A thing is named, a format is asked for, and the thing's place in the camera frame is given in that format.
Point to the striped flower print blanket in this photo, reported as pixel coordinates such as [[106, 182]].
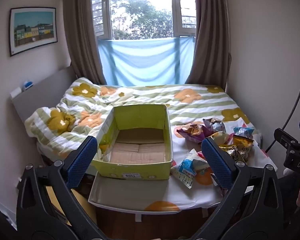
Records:
[[150, 97]]

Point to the grey bed headboard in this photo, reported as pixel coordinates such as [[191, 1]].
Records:
[[40, 92]]

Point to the purple potato chip bag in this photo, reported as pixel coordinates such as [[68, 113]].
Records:
[[190, 131]]

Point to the brown curtain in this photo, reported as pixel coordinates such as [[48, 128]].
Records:
[[210, 35], [81, 30]]

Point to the small blue object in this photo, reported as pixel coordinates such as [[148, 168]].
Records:
[[28, 85]]

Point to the small white object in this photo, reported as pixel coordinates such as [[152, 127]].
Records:
[[15, 93]]

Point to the brown cardboard sheet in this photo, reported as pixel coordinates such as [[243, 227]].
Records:
[[83, 202]]

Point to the silver purple snack bag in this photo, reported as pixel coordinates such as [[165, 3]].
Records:
[[213, 124]]

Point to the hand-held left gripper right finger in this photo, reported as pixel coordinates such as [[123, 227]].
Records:
[[215, 160]]

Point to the window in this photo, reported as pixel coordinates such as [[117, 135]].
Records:
[[142, 7]]

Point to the framed wall picture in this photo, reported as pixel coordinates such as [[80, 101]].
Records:
[[33, 31]]

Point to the yellow black snack bag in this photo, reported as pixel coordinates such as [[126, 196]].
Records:
[[237, 150]]

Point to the green cardboard box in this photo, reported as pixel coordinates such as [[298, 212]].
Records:
[[140, 150]]

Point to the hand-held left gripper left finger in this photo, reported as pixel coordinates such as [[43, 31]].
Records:
[[80, 160]]

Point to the blue white snack bag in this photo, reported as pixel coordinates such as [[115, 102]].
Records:
[[243, 132]]

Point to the white fruit print cloth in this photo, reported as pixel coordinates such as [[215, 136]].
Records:
[[185, 196]]

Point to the light blue snack packet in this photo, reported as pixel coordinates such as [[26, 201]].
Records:
[[187, 167]]

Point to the light blue cloth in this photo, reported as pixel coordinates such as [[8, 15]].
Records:
[[145, 60]]

